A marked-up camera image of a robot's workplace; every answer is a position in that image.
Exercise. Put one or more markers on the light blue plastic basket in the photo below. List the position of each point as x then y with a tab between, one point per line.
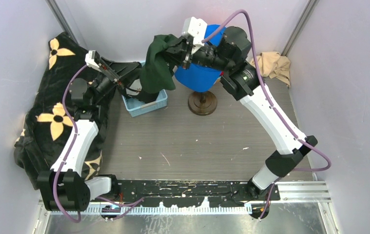
136	108

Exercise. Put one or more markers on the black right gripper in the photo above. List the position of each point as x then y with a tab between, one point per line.
178	58

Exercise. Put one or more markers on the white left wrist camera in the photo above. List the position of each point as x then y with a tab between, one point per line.
91	60

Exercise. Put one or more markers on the blue bucket hat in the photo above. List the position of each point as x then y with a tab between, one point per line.
199	78

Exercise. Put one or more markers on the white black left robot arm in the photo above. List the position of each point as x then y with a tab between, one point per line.
62	187

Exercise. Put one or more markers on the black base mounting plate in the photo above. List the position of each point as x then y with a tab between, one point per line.
189	193

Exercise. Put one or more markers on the beige crumpled cloth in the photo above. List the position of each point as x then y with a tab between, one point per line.
274	65

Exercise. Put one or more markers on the black cap in basket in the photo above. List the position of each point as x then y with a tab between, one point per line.
142	93

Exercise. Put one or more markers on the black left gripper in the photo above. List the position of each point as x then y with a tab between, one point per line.
121	70

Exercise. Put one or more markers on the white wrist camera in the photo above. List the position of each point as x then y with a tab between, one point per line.
196	29
91	60

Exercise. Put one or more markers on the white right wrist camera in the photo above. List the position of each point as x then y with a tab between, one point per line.
196	29

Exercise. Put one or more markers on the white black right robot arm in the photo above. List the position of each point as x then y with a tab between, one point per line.
241	80

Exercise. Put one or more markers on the dark green bucket hat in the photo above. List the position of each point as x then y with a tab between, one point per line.
156	73

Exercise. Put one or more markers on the black floral blanket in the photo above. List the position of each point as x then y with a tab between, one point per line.
47	125

